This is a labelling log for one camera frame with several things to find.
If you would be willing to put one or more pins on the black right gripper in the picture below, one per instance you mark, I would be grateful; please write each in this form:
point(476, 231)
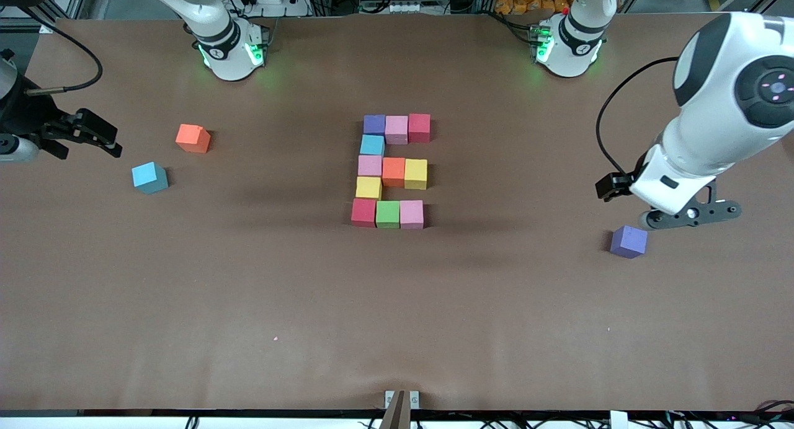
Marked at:
point(26, 114)

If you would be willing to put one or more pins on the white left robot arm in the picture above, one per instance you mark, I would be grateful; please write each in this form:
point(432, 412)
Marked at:
point(719, 106)

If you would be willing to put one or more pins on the orange foam block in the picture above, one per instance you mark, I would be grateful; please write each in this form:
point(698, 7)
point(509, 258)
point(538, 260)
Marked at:
point(192, 139)
point(394, 172)

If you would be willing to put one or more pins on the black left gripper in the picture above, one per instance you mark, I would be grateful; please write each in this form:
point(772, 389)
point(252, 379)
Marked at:
point(613, 186)

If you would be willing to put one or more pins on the blue foam block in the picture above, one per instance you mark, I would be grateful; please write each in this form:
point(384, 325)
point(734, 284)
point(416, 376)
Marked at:
point(372, 145)
point(149, 178)

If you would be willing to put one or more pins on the red foam block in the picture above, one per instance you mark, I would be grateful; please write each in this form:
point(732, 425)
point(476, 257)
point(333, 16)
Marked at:
point(419, 128)
point(363, 213)

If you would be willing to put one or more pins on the yellow foam block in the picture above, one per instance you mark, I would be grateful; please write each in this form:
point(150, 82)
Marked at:
point(368, 187)
point(415, 173)

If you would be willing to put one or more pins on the small white box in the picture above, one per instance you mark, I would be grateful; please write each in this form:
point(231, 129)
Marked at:
point(618, 420)

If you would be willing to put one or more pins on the green foam block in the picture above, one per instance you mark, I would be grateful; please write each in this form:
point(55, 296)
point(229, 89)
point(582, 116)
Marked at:
point(388, 214)

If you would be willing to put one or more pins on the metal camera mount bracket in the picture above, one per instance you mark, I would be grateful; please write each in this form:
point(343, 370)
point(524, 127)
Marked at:
point(402, 410)

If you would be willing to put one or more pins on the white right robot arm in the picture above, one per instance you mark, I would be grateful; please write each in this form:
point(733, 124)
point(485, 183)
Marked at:
point(220, 38)

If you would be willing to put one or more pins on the purple foam block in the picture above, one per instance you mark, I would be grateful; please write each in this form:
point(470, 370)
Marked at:
point(374, 124)
point(628, 242)

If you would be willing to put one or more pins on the paper table cover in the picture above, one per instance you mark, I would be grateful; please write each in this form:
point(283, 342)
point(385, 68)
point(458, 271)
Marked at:
point(397, 330)

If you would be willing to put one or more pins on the mauve pink foam block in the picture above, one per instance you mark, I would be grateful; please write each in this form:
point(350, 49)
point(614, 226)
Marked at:
point(397, 130)

